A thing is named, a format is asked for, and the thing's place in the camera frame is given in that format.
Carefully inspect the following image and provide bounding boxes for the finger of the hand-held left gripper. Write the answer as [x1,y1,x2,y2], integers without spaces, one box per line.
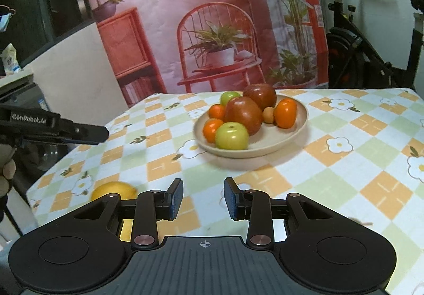
[55,118,110,145]

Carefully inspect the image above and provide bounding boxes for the green apple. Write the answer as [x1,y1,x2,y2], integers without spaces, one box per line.
[220,91,242,107]
[215,122,250,151]

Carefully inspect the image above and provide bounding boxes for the large orange persimmon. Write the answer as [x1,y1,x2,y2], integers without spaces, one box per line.
[273,98,298,129]

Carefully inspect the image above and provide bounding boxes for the small tangerine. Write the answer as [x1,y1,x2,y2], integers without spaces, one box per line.
[203,118,225,144]
[208,104,226,119]

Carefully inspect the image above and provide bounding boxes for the blue face mask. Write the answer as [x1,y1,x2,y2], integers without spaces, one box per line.
[0,5,16,33]

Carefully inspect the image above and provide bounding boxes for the beige plate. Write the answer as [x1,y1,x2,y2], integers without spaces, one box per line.
[194,93,309,159]

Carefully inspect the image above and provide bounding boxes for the white plastic packet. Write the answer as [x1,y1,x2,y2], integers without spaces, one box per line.
[2,43,21,76]

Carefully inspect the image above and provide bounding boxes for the checkered floral tablecloth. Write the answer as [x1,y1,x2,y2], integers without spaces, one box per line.
[26,87,424,292]

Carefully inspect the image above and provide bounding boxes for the black exercise bike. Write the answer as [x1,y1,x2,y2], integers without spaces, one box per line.
[311,0,424,90]

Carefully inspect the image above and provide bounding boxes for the yellow lemon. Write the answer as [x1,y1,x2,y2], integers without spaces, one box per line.
[90,182,139,242]

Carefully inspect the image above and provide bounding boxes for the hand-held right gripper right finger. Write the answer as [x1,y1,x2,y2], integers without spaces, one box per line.
[224,177,352,251]

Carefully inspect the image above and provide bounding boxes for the person's left hand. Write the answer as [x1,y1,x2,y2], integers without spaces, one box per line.
[0,144,17,198]

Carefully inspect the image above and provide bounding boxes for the red-brown apple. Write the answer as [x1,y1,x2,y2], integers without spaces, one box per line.
[243,83,277,110]
[225,96,264,136]

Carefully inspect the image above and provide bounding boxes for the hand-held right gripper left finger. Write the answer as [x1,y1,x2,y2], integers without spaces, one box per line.
[56,178,184,251]

